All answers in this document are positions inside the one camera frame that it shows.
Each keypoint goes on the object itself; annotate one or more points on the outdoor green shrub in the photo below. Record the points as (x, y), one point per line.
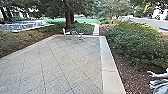
(20, 40)
(140, 43)

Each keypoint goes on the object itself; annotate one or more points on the dark tree trunk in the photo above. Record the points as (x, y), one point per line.
(70, 18)

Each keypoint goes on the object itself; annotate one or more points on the white garden statue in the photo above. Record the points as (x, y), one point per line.
(160, 81)

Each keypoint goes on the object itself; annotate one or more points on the pale low stone structure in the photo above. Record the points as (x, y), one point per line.
(21, 26)

